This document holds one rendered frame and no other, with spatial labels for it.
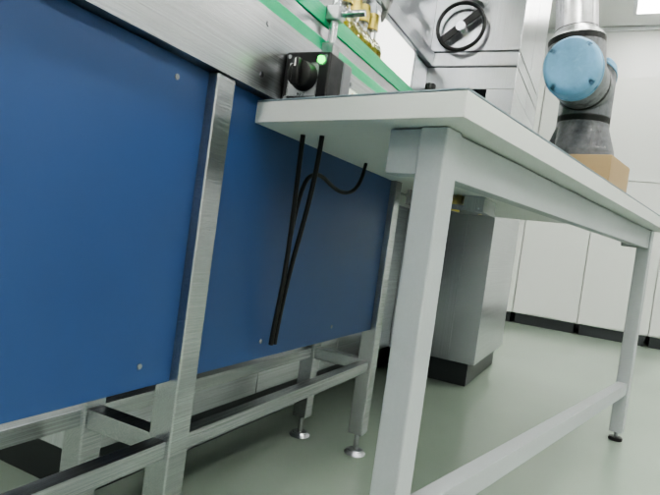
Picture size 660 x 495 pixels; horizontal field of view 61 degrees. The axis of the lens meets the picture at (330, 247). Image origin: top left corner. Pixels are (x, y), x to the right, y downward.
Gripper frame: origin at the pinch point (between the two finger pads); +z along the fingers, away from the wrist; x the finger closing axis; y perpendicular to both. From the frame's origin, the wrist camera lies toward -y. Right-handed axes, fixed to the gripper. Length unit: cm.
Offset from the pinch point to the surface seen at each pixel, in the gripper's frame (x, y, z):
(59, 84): 13, 101, 48
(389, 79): 13.6, 16.2, 21.2
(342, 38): 13.6, 42.6, 21.4
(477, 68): 7, -95, -17
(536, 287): 16, -370, 83
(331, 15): 15, 50, 20
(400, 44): -12, -53, -12
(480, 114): 48, 71, 42
